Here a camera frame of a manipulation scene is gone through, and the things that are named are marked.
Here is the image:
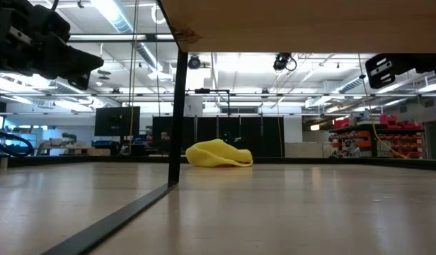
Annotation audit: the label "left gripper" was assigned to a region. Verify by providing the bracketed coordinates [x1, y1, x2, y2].
[0, 0, 105, 91]

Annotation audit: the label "wooden shelf with black legs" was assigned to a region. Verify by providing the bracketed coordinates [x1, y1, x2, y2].
[40, 0, 436, 255]

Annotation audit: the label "black monitor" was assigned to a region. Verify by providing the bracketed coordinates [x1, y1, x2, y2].
[94, 106, 141, 137]

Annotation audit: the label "red storage bin rack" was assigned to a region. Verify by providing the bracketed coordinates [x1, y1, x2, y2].
[328, 113, 425, 159]

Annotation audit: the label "white cabinet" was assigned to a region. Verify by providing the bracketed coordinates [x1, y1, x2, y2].
[284, 142, 333, 159]

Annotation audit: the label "black room divider panels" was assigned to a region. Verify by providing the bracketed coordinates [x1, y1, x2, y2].
[152, 115, 285, 159]

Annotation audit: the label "yellow cloth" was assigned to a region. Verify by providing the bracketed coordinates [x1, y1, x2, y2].
[185, 138, 254, 168]

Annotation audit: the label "black looped hose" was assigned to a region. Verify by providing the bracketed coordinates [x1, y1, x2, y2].
[0, 127, 34, 157]

